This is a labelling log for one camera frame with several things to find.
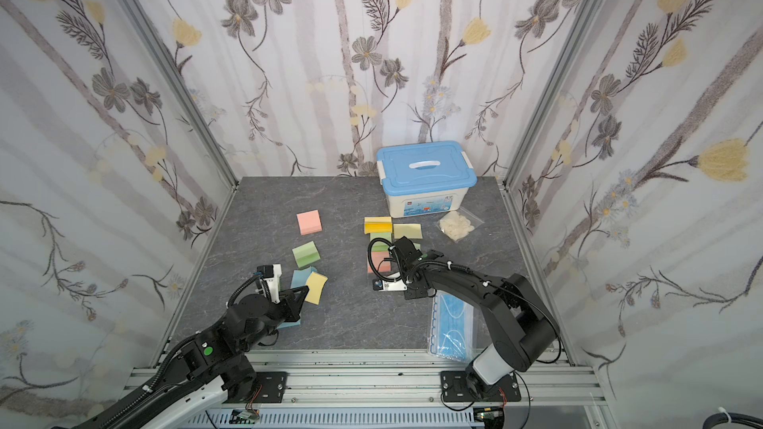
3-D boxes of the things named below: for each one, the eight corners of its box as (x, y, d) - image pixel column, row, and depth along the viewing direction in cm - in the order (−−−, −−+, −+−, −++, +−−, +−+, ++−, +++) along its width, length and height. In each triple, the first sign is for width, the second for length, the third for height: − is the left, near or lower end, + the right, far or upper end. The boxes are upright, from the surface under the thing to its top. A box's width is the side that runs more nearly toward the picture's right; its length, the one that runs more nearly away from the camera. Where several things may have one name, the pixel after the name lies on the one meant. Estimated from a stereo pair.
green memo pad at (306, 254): (299, 269, 98) (297, 266, 96) (292, 252, 102) (291, 249, 101) (321, 259, 100) (320, 256, 99) (314, 243, 104) (313, 240, 103)
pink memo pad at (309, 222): (301, 236, 107) (298, 230, 104) (298, 219, 112) (296, 213, 109) (323, 230, 108) (321, 224, 106) (319, 214, 113) (318, 208, 110)
